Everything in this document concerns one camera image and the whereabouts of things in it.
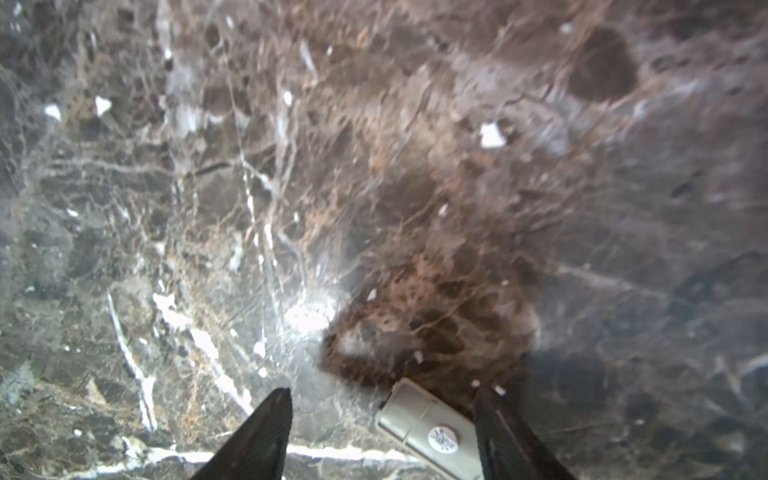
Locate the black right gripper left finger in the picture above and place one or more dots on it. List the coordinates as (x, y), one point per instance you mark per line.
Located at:
(258, 448)

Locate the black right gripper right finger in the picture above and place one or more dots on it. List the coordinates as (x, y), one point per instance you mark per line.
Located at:
(508, 448)

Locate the grey remote control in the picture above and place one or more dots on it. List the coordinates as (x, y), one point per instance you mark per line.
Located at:
(431, 430)

